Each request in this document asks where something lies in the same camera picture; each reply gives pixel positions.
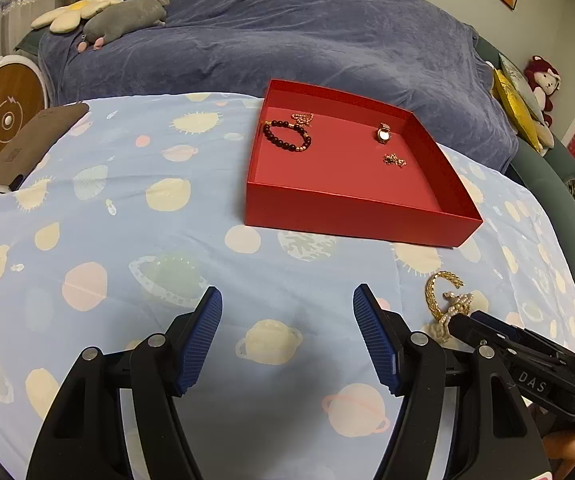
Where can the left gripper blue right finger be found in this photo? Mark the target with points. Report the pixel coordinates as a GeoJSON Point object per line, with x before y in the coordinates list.
{"type": "Point", "coordinates": [385, 334]}

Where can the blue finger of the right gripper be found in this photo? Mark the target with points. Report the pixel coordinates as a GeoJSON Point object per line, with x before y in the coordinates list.
{"type": "Point", "coordinates": [497, 324]}
{"type": "Point", "coordinates": [475, 334]}

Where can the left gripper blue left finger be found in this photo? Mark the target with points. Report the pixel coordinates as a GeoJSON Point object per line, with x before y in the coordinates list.
{"type": "Point", "coordinates": [191, 335]}

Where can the gold filigree brooch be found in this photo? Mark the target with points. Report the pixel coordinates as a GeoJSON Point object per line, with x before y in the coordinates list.
{"type": "Point", "coordinates": [393, 160]}

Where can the gold round earring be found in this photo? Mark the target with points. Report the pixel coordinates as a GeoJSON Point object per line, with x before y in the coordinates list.
{"type": "Point", "coordinates": [383, 133]}

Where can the dark bead bracelet gold accents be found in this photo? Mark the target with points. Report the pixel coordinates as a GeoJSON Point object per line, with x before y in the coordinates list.
{"type": "Point", "coordinates": [291, 137]}

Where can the blue planet-print tablecloth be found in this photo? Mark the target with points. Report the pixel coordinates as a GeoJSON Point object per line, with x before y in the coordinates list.
{"type": "Point", "coordinates": [137, 210]}

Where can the dark green sofa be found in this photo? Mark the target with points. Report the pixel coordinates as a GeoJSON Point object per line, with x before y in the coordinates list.
{"type": "Point", "coordinates": [545, 176]}

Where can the red shallow box tray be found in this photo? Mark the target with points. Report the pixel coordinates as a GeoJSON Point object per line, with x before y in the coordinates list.
{"type": "Point", "coordinates": [341, 186]}

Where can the beige plush toy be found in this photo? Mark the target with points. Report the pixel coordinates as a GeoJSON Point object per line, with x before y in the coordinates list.
{"type": "Point", "coordinates": [544, 135]}

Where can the gold satin cushion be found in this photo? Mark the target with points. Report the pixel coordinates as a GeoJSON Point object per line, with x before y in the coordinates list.
{"type": "Point", "coordinates": [516, 109]}

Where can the grey-green cushion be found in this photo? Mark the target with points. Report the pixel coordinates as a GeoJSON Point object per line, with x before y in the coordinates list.
{"type": "Point", "coordinates": [521, 85]}

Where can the red-haired plush doll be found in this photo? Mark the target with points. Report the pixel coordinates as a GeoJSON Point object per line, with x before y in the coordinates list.
{"type": "Point", "coordinates": [544, 80]}

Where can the brown leather pouch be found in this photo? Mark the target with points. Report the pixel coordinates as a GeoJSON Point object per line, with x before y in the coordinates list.
{"type": "Point", "coordinates": [28, 148]}

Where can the blue-grey velvet blanket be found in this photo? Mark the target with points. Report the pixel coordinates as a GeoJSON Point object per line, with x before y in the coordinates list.
{"type": "Point", "coordinates": [409, 53]}

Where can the grey plush toy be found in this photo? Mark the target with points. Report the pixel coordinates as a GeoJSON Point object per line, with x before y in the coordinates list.
{"type": "Point", "coordinates": [120, 19]}

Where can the cream flower-shaped pillow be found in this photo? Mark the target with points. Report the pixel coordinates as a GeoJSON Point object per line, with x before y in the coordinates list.
{"type": "Point", "coordinates": [67, 18]}

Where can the gold chain bangle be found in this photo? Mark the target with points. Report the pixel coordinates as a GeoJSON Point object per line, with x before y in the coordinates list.
{"type": "Point", "coordinates": [430, 290]}

